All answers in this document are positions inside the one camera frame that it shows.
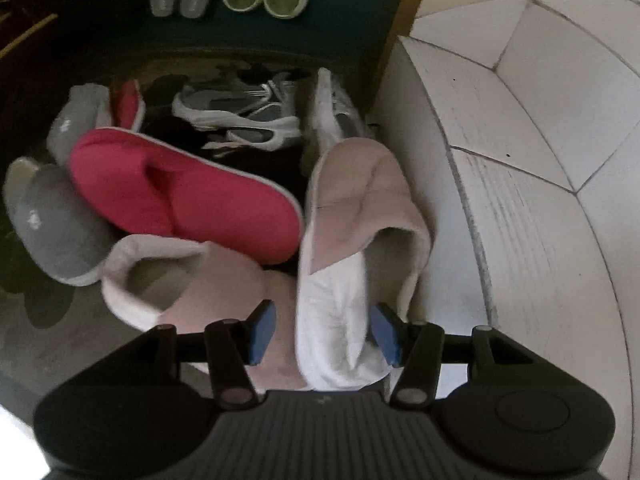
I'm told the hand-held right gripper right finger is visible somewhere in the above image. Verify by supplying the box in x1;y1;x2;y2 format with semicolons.
372;302;531;407

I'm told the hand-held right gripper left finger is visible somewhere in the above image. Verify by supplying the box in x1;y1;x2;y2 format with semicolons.
115;301;277;407

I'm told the pink padded slipper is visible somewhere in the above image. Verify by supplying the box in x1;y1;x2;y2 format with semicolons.
100;234;311;392
295;137;436;391

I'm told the red cloth slipper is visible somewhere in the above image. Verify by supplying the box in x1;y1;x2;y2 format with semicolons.
109;79;147;133
68;127;304;266

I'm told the grey silver sneaker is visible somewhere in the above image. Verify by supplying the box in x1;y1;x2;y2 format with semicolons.
171;72;303;153
305;67;376;161

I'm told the brown patterned doormat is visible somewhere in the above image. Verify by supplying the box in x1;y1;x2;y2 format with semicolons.
0;47;381;396

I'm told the grey knit slipper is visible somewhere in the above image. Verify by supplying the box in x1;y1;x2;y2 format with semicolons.
46;84;113;166
2;156;118;287

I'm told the teal door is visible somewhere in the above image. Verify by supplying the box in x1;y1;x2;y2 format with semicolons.
50;0;416;68

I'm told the wooden door frame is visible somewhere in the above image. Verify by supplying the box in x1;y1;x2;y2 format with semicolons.
372;0;438;81

